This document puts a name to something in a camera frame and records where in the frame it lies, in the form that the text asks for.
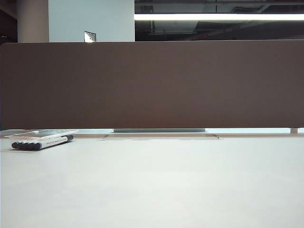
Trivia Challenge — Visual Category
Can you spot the white ceiling light strip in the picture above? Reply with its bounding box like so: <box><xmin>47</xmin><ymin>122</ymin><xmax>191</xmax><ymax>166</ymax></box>
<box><xmin>134</xmin><ymin>13</ymin><xmax>304</xmax><ymax>21</ymax></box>

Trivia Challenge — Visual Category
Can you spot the metal wall plate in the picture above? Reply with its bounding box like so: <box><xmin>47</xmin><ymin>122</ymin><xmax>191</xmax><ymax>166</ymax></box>
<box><xmin>84</xmin><ymin>30</ymin><xmax>97</xmax><ymax>43</ymax></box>

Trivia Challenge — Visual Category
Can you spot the clear plastic packaging box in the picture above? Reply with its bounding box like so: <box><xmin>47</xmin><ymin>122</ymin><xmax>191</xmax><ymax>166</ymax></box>
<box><xmin>3</xmin><ymin>129</ymin><xmax>79</xmax><ymax>152</ymax></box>

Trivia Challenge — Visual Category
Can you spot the brown desk partition panel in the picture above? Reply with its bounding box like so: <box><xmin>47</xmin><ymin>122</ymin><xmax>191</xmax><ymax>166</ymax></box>
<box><xmin>0</xmin><ymin>40</ymin><xmax>304</xmax><ymax>129</ymax></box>

